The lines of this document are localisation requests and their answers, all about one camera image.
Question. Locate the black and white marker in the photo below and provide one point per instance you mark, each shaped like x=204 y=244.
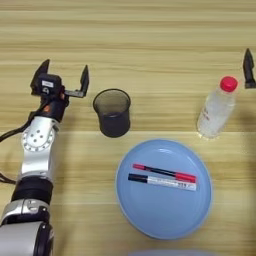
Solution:
x=166 y=182

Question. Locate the red and black pen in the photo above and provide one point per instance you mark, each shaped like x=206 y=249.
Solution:
x=166 y=172

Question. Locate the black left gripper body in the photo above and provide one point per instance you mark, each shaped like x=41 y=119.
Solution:
x=53 y=106

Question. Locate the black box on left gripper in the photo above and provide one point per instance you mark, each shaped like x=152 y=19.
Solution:
x=50 y=85

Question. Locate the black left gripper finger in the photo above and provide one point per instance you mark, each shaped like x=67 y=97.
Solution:
x=85 y=81
x=36 y=81

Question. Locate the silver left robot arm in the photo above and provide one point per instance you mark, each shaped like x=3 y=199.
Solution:
x=36 y=150

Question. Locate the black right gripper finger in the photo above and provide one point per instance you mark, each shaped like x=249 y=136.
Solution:
x=248 y=73

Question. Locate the grey robot body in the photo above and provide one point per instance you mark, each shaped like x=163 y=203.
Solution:
x=170 y=253

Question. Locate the black mesh cup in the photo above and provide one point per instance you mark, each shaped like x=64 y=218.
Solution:
x=113 y=120

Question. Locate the clear bottle with red cap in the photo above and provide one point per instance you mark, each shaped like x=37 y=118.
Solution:
x=215 y=113

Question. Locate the blue round plate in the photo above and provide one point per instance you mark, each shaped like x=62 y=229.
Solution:
x=160 y=213

